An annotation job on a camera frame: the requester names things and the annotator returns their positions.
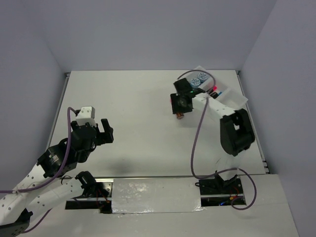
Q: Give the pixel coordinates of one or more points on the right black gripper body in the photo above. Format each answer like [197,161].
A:
[178,104]

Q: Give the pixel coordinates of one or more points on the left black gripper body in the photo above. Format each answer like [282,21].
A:
[101,138]

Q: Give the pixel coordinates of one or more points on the pink-capped tube of pens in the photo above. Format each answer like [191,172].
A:
[179,115]

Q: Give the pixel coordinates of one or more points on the blue slime jar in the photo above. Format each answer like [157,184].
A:
[202,77]
[195,83]

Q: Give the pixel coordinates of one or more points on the orange highlighter marker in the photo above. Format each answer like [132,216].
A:
[214,95]

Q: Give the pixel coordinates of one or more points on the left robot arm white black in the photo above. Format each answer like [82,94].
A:
[28,199]

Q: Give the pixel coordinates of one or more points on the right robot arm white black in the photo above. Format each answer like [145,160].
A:
[235,129]

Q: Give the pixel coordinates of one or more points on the white three-compartment tray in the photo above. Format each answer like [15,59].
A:
[229,97]

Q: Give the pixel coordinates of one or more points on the silver foil sheet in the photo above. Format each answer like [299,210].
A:
[155,195]

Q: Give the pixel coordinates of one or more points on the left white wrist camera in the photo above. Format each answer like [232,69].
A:
[86,115]

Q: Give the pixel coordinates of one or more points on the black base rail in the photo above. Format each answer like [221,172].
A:
[211,194]

